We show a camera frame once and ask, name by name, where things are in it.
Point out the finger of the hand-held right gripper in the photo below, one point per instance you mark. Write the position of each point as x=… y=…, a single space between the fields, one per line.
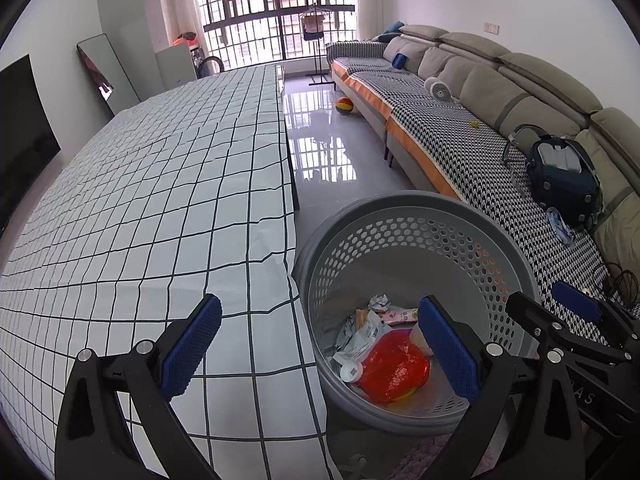
x=575 y=301
x=532 y=312

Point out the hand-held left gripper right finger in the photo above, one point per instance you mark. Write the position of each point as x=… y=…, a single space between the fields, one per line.
x=447 y=350

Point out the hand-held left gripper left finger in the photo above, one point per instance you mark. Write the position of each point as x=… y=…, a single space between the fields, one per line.
x=192 y=345

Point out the red plastic bag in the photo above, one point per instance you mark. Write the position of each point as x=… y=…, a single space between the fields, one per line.
x=395 y=365

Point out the pink snack packet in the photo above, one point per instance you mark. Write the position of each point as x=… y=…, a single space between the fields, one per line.
x=400 y=316

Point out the light blue white packet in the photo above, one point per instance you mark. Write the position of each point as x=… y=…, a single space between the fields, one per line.
x=367 y=335

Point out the grey wrapper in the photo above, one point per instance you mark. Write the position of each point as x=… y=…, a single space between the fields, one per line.
x=380 y=302

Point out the tan wrapper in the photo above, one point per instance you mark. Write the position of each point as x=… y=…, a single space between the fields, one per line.
x=361 y=319

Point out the small white bottle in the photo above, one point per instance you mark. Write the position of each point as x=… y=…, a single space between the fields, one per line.
x=351 y=372

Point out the silver wrapper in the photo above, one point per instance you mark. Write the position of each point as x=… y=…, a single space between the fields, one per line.
x=342 y=337

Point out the grey perforated plastic basket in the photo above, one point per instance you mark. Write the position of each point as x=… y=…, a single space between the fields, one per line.
x=415 y=198

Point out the blue face mask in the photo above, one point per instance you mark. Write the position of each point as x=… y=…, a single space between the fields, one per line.
x=560 y=225

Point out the dark blue backpack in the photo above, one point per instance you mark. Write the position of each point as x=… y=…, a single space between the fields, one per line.
x=560 y=185

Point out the white black checkered tablecloth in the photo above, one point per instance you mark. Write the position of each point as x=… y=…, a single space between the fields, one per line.
x=175 y=160

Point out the houndstooth sofa cover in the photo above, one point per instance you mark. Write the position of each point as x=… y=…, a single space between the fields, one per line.
x=450 y=135

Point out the grey sofa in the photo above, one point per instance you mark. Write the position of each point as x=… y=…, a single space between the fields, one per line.
x=500 y=90

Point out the colourful ball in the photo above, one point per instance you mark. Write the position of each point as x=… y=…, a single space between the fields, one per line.
x=344 y=106

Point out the black flat television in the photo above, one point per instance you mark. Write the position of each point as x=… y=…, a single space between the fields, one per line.
x=25 y=135

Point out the black round hoop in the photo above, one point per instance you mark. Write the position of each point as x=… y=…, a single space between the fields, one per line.
x=202 y=66

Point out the white cabinet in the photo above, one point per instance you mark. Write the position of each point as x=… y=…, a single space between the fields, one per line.
x=175 y=65

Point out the black framed standing mirror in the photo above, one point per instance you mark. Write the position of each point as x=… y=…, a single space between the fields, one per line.
x=107 y=70

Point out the orange red bag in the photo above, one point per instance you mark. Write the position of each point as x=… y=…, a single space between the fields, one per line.
x=184 y=39

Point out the black clothes stand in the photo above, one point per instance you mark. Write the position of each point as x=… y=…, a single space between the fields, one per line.
x=316 y=60

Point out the teal blue cloth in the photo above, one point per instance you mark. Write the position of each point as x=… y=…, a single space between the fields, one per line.
x=392 y=31

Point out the black window grille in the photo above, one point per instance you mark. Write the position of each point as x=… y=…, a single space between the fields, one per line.
x=250 y=25

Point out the pink garment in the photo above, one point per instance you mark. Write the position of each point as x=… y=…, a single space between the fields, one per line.
x=313 y=27

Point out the white sheer curtain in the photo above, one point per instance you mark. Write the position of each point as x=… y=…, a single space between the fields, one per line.
x=375 y=0
x=175 y=0

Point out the white wall switch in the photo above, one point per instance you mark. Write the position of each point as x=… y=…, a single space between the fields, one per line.
x=491 y=28

